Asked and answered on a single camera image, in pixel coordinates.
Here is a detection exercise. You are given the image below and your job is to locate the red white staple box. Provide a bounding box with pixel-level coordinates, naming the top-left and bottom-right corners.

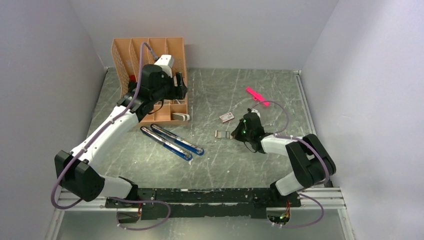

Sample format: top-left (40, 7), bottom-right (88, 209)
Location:
top-left (219, 112), bottom-right (235, 124)

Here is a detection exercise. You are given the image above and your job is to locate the blue stapler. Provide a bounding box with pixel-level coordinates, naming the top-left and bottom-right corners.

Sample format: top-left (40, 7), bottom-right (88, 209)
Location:
top-left (140, 126), bottom-right (193, 161)
top-left (150, 123), bottom-right (205, 156)

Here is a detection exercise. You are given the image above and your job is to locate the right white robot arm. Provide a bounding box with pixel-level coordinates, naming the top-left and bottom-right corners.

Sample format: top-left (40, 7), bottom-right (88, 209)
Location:
top-left (230, 112), bottom-right (337, 207)

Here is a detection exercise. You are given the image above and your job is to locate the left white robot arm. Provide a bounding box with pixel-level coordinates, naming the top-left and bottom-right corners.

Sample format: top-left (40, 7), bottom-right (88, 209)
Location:
top-left (50, 64), bottom-right (187, 208)

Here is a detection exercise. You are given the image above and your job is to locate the white grey stapler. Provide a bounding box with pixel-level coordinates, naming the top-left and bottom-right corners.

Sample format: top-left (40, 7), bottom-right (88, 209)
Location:
top-left (171, 112), bottom-right (190, 122)

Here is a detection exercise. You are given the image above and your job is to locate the pink plastic clip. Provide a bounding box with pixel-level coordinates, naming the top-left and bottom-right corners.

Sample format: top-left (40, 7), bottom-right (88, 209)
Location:
top-left (245, 87), bottom-right (270, 107)

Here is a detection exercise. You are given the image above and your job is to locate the orange plastic desk organizer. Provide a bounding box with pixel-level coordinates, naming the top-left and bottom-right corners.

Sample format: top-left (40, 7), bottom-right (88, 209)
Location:
top-left (111, 37), bottom-right (189, 126)

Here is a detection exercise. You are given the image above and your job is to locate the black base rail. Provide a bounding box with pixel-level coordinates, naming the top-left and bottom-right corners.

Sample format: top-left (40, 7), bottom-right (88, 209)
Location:
top-left (105, 187), bottom-right (301, 220)

